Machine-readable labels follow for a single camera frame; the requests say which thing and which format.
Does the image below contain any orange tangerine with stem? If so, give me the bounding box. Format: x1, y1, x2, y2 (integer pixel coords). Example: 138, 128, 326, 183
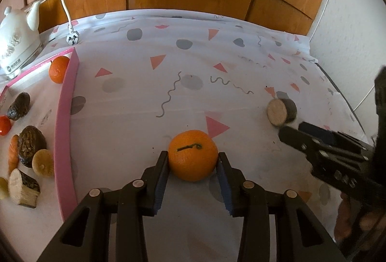
168, 129, 219, 182

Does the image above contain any small tan longan fruit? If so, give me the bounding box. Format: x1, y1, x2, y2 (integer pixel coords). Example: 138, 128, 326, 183
32, 149, 54, 177

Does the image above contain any dark brown round fruit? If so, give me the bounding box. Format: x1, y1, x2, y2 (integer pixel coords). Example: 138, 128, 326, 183
17, 126, 47, 168

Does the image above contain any small tan round fruit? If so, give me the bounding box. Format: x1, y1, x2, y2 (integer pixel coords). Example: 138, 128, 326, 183
0, 177, 9, 200

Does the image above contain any dark brown wrinkled fruit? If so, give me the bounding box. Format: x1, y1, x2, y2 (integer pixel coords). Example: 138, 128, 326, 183
7, 92, 31, 121

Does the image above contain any red tomato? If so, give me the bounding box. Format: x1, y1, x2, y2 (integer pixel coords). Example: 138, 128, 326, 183
0, 115, 12, 136

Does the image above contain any person's right hand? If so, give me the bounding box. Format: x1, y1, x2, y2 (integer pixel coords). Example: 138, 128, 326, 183
334, 192, 386, 243

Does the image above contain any patterned white tablecloth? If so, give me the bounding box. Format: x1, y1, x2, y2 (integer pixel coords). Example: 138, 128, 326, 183
1, 11, 367, 261

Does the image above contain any pink-edged white tray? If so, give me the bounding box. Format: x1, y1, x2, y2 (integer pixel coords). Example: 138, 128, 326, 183
1, 48, 79, 261

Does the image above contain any orange carrot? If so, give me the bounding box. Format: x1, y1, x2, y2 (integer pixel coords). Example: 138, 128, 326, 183
8, 135, 19, 175

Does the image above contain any white ceramic electric kettle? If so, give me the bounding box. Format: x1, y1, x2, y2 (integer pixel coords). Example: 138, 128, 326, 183
1, 1, 41, 79

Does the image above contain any white kettle power cord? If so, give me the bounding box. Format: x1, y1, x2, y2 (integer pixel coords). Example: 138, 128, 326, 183
25, 0, 81, 47

